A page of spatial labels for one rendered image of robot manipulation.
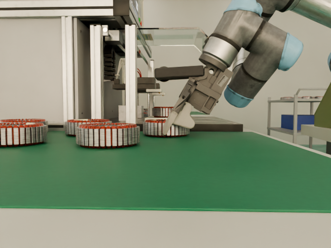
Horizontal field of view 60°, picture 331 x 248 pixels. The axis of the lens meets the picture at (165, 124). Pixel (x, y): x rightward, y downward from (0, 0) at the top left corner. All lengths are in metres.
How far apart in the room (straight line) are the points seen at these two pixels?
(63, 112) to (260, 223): 0.73
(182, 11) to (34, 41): 5.86
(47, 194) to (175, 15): 6.46
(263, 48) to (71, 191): 0.54
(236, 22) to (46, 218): 0.57
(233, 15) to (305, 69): 6.30
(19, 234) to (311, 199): 0.20
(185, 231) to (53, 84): 0.76
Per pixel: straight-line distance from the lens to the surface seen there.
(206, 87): 0.65
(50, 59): 0.90
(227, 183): 0.27
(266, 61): 0.70
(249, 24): 0.68
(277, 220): 0.20
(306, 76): 6.95
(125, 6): 0.86
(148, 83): 1.00
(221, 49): 0.66
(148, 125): 0.65
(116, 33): 0.95
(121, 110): 1.00
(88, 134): 0.48
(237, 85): 0.75
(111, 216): 0.20
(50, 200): 0.23
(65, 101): 0.86
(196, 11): 6.68
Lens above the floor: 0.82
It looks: 3 degrees down
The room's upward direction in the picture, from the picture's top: straight up
